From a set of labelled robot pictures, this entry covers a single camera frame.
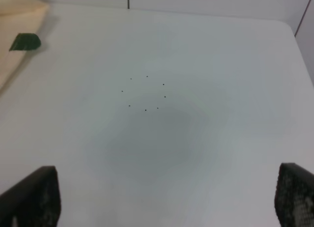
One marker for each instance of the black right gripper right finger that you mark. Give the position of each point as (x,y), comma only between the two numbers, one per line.
(294,196)

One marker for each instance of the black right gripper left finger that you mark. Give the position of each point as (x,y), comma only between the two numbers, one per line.
(35,201)

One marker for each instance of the white linen bag green handles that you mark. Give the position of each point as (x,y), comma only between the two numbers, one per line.
(19,22)

